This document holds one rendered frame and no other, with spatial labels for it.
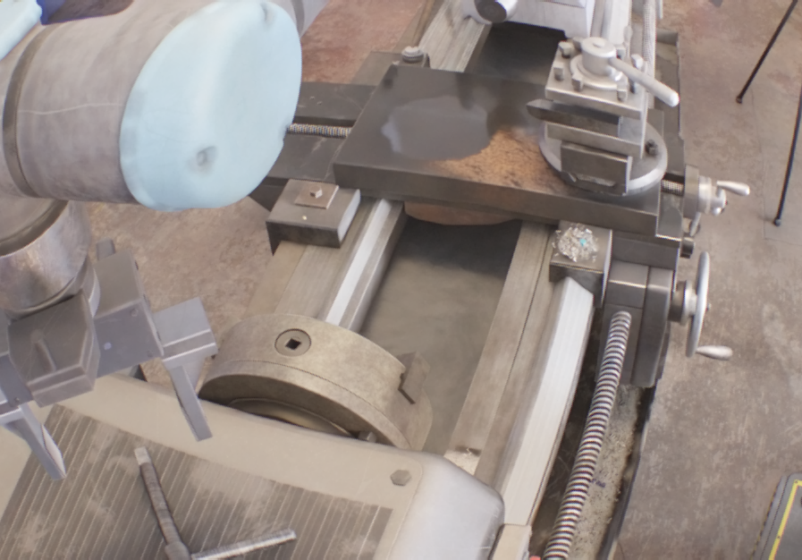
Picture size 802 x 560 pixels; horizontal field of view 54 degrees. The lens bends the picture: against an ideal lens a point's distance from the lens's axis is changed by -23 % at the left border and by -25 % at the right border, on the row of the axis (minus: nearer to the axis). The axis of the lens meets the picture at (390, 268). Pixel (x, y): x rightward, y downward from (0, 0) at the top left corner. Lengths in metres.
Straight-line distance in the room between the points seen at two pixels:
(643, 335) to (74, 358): 1.35
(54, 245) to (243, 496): 0.34
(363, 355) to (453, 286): 0.73
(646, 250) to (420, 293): 0.42
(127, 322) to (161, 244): 2.49
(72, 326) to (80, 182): 0.12
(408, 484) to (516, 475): 0.59
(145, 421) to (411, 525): 0.25
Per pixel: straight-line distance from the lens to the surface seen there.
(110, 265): 0.57
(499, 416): 1.40
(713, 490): 2.33
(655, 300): 1.64
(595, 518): 1.78
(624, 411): 1.94
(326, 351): 1.00
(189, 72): 0.35
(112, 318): 0.54
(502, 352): 1.47
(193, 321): 0.59
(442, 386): 1.58
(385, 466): 0.75
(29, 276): 0.49
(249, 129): 0.38
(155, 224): 3.12
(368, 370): 1.00
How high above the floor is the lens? 1.96
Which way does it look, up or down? 45 degrees down
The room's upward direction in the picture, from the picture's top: 7 degrees counter-clockwise
